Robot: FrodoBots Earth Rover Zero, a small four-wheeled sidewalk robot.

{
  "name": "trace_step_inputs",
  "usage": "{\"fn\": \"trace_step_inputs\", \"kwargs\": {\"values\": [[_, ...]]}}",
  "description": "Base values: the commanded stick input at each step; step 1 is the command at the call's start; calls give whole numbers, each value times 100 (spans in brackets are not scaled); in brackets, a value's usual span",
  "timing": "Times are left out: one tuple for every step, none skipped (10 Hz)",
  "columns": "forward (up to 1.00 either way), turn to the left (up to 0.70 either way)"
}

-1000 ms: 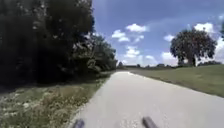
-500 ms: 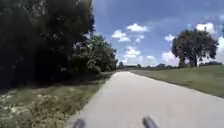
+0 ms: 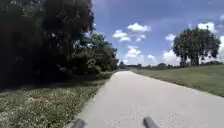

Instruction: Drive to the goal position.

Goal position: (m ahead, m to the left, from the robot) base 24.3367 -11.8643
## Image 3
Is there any green grass field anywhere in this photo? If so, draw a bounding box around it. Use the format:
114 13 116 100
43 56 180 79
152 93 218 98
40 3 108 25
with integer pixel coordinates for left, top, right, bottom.
130 63 224 98

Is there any distant tree line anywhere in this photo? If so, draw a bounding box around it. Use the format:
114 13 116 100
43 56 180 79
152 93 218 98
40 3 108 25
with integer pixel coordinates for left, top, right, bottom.
118 59 224 70

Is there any weedy grass verge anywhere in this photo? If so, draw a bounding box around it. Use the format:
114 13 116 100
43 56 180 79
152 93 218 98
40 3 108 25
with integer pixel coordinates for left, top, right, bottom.
0 70 116 128

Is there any dense dark wood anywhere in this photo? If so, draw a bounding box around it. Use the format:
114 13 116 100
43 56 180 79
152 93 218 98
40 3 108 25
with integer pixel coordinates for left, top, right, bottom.
0 0 120 91

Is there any pale concrete path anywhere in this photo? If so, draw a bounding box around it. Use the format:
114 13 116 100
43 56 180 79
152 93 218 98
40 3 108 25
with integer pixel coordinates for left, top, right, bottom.
66 70 224 128

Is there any large lone tree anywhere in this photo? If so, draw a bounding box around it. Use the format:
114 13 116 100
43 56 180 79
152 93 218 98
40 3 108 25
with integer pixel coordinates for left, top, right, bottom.
171 26 222 68

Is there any robot's own part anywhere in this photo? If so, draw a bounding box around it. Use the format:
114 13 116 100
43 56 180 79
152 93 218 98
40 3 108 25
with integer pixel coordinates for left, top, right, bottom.
142 116 160 128
70 118 87 128

